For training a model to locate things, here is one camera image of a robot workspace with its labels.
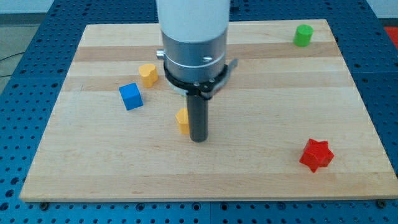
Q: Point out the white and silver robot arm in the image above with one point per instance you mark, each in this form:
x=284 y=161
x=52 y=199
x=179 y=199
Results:
x=194 y=36

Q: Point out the yellow hexagon block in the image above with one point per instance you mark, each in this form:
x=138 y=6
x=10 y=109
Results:
x=182 y=121

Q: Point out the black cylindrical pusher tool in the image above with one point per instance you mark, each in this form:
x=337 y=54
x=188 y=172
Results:
x=197 y=109

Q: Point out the yellow heart block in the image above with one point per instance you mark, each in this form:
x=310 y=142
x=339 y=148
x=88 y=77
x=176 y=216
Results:
x=148 y=74

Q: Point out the blue cube block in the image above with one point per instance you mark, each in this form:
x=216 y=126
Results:
x=131 y=96

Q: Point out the wooden board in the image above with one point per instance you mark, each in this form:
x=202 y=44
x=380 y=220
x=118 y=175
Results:
x=278 y=97

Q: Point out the red star block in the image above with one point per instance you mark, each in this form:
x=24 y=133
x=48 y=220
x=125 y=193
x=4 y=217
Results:
x=316 y=154

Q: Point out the green cylinder block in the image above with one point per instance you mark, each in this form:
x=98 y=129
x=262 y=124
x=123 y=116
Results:
x=303 y=35

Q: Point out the blue perforated table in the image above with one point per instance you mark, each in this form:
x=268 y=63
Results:
x=28 y=99

